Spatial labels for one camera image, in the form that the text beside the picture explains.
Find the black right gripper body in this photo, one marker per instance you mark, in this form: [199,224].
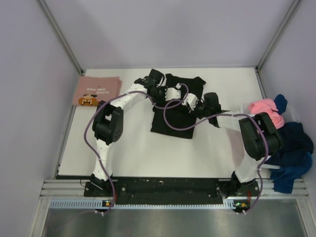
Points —
[201,111]

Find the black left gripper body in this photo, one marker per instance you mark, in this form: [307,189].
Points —
[159,95]

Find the black t shirt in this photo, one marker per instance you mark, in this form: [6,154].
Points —
[179,116]

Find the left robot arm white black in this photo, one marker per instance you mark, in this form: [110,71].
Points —
[107,124]

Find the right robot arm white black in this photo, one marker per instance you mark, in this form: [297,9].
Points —
[260,139]

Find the pink crumpled t shirt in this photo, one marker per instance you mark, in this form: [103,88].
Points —
[267,106]

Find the folded pink t shirt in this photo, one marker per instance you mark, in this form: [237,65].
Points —
[91,90]

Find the white plastic laundry basket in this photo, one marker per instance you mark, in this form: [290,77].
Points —
[289,116]

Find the dark blue crumpled t shirt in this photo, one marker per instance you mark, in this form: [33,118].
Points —
[296,143]

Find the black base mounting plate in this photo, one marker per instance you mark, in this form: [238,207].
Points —
[164,191]

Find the bright blue crumpled t shirt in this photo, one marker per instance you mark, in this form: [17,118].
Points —
[298,170]

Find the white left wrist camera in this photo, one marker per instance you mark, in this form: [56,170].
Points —
[173,92]

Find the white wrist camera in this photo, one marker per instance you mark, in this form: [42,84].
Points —
[173,92]
[190,101]

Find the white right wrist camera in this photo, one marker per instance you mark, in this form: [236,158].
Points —
[190,101]

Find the left aluminium corner post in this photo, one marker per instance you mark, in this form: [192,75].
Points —
[60,36]

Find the aluminium corner post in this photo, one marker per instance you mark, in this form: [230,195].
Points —
[60,36]
[294,6]

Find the right aluminium corner post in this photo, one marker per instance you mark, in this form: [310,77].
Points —
[294,6]

